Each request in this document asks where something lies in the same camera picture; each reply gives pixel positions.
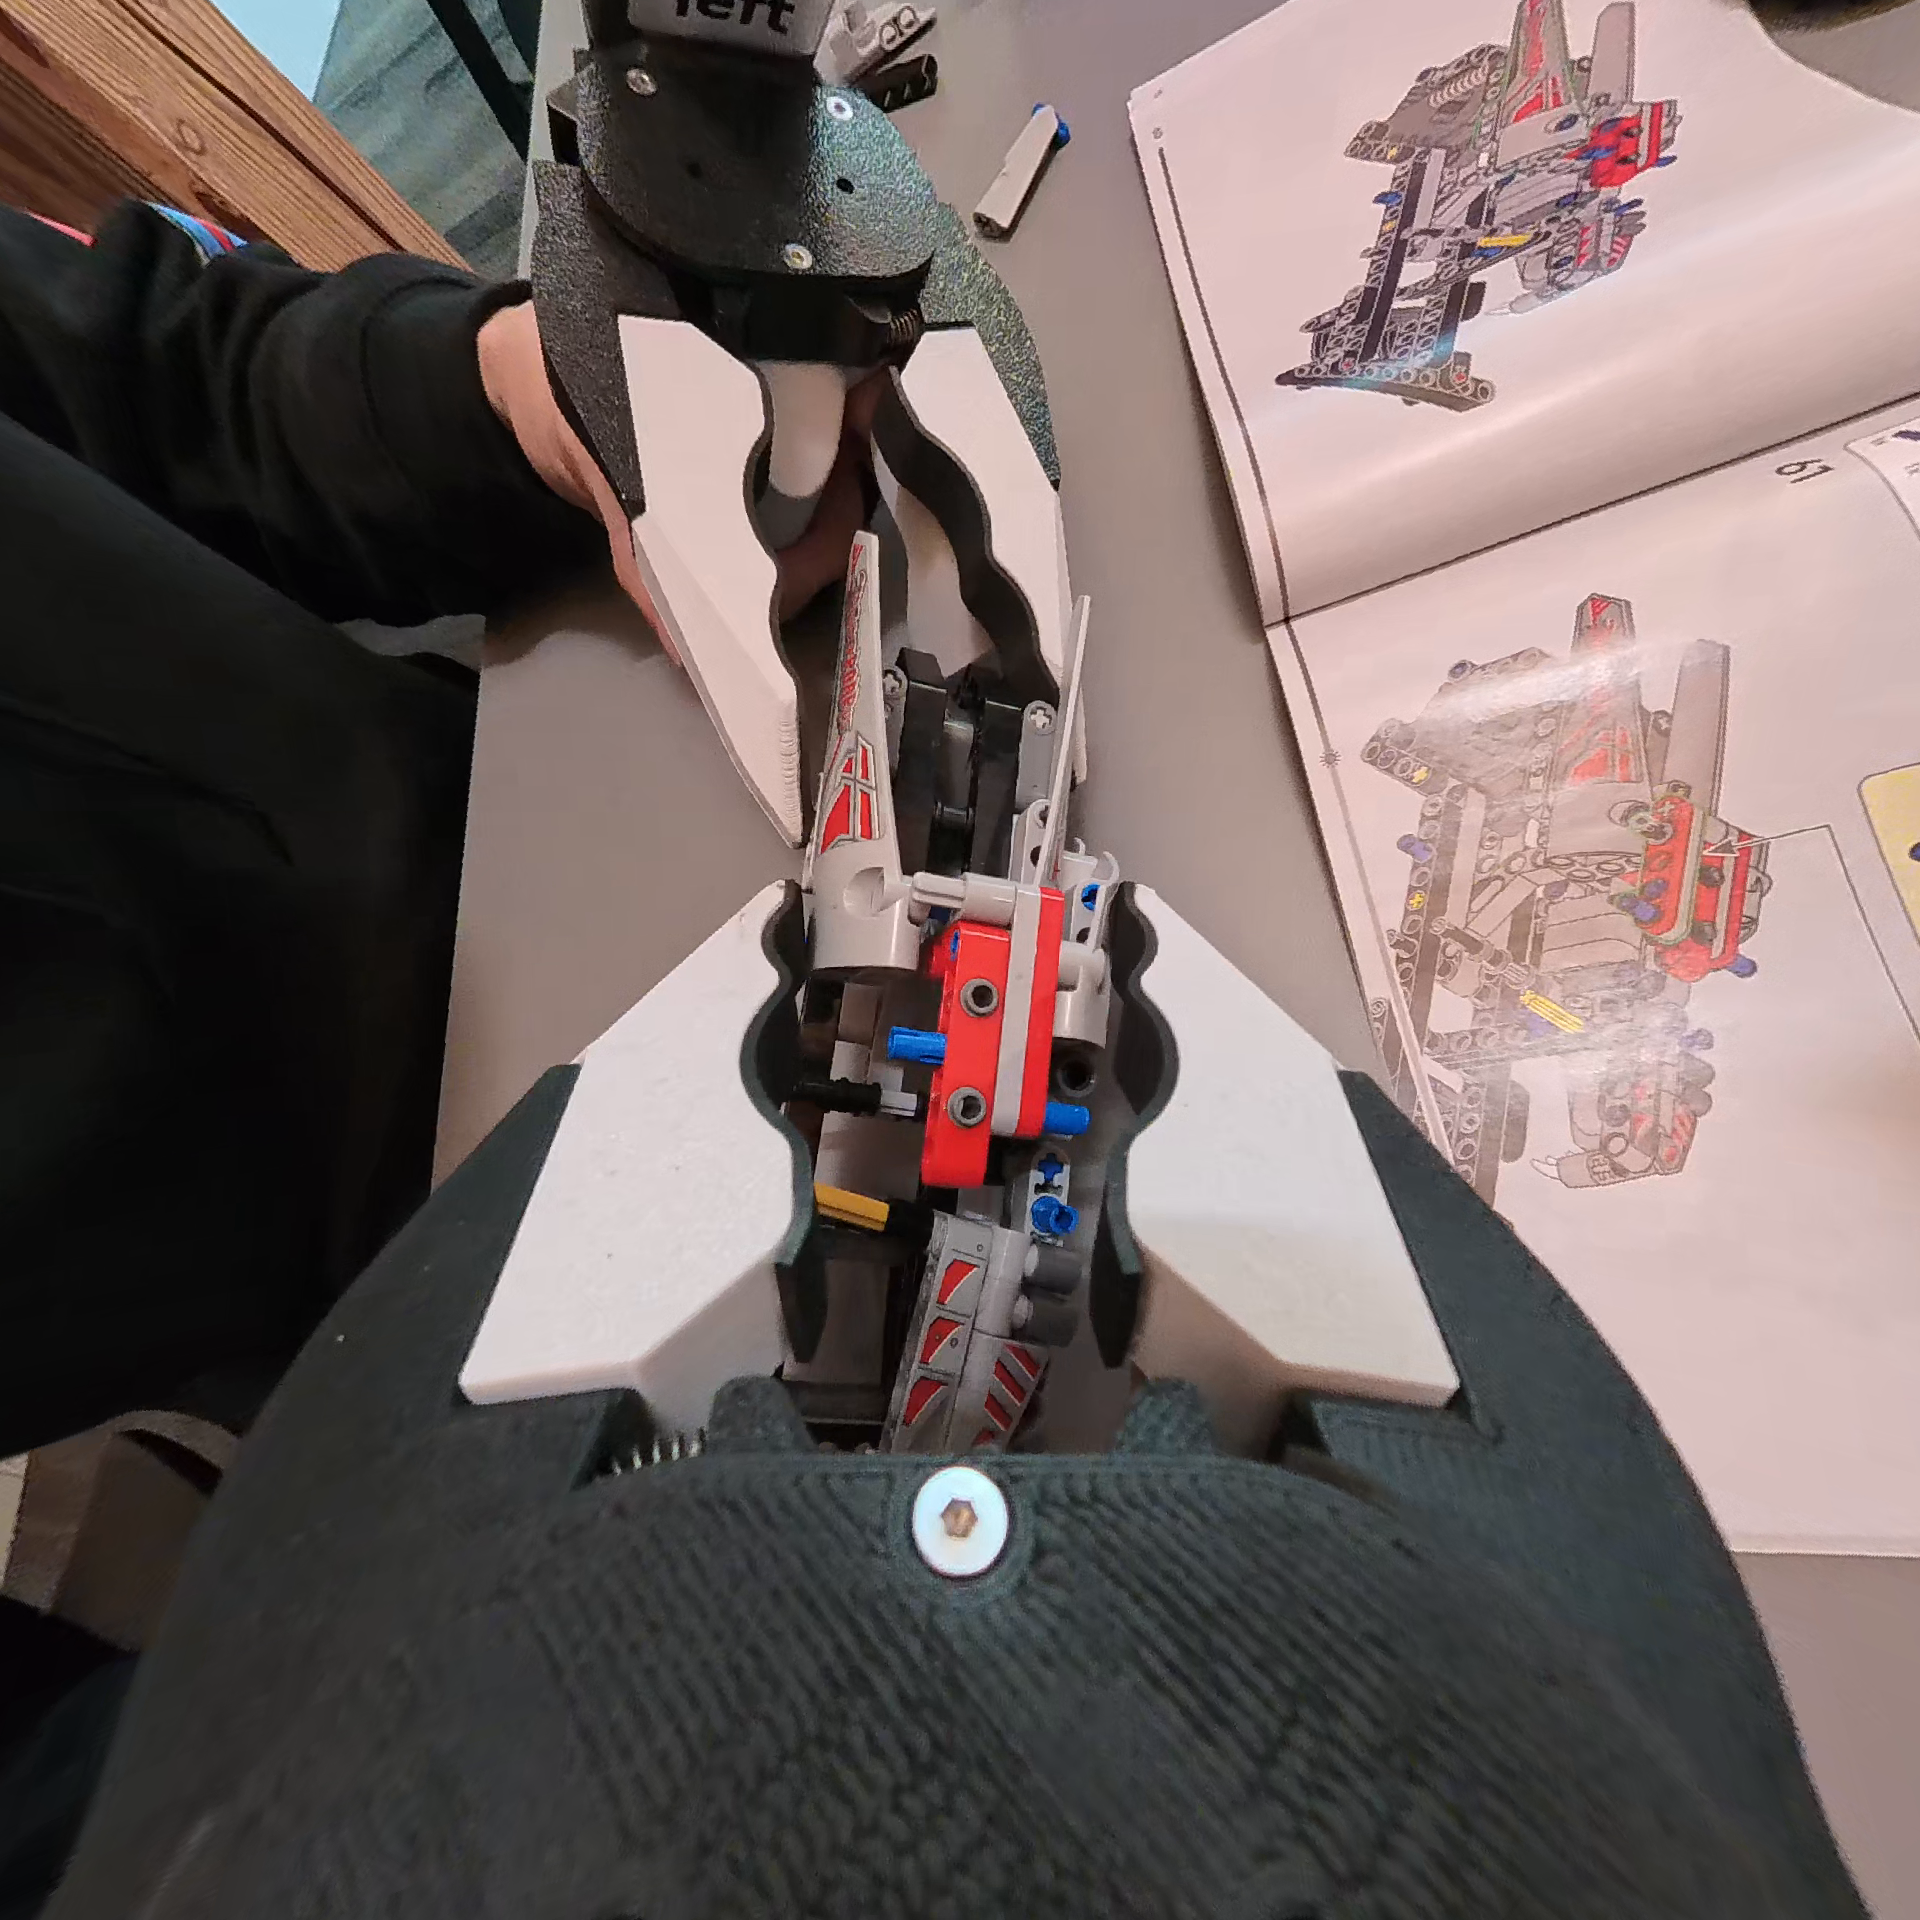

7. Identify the person's black clothing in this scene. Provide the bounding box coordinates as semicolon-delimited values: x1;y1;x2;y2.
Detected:
0;421;483;1455

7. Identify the light grey brick piece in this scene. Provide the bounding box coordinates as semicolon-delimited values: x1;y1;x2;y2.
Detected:
816;0;939;78

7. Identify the person's left hand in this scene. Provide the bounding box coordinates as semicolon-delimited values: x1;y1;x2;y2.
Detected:
478;305;890;664

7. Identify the grey brick with blue pin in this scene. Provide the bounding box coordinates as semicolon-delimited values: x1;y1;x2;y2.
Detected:
972;103;1075;233

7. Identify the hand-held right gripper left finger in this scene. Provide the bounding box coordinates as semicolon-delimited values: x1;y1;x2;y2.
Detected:
456;882;828;1404

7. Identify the open instruction booklet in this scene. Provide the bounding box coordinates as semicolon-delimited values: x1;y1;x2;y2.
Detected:
1126;0;1920;1560

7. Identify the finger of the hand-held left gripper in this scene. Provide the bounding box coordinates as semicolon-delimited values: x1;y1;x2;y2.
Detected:
873;322;1078;722
614;310;812;848

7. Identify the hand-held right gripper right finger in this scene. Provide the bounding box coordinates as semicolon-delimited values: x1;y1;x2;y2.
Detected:
1089;882;1466;1413

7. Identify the grey red brick truck model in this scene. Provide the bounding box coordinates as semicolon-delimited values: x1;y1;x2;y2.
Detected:
780;528;1126;1455

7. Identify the grey desk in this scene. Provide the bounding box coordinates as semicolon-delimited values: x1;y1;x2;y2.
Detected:
432;0;1920;1920

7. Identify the wooden furniture panel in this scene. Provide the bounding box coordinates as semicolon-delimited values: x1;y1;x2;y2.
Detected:
0;0;459;273

